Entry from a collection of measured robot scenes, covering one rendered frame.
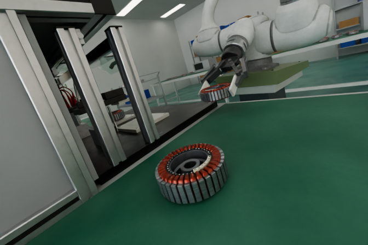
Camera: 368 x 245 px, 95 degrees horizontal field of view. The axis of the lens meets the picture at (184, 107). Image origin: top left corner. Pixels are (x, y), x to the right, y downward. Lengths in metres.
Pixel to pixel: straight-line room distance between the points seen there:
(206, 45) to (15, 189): 0.75
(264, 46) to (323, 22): 0.23
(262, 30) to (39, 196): 0.96
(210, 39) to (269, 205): 0.70
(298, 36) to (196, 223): 0.84
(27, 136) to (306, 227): 0.37
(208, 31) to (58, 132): 0.69
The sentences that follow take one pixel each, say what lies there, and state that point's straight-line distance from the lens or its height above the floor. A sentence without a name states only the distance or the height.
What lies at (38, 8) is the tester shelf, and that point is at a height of 1.07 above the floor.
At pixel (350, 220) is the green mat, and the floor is 0.75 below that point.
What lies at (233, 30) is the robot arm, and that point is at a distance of 0.77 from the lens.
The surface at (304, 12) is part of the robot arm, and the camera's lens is 0.92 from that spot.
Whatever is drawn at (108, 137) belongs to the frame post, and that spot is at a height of 0.83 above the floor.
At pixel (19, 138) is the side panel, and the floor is 0.89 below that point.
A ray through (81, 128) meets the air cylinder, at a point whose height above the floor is 0.81.
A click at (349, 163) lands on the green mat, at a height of 0.75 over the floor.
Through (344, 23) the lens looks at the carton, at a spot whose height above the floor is 0.87.
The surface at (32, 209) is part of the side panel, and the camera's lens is 0.38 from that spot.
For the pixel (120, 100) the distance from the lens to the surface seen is 0.58.
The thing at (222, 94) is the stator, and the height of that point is 0.82.
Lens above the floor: 0.92
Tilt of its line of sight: 12 degrees down
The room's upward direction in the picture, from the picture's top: 16 degrees counter-clockwise
